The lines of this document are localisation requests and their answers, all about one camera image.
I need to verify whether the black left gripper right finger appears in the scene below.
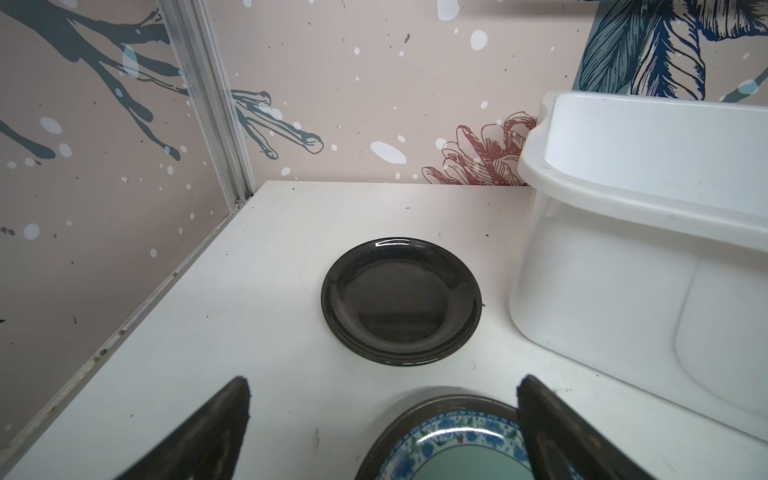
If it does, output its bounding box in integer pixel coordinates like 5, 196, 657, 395
517, 375, 651, 479

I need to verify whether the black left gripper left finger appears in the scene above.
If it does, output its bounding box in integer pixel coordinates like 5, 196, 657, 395
119, 376, 251, 479

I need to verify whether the green blue floral plate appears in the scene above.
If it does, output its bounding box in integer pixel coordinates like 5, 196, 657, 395
356, 394, 534, 479

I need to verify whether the white plastic bin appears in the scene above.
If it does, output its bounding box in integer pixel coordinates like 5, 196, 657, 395
509, 92, 767, 439

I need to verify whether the black glossy plate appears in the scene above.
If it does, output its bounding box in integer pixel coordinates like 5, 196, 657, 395
320, 237, 483, 367

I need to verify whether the aluminium frame post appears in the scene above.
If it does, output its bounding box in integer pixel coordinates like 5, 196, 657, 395
158, 0, 256, 211

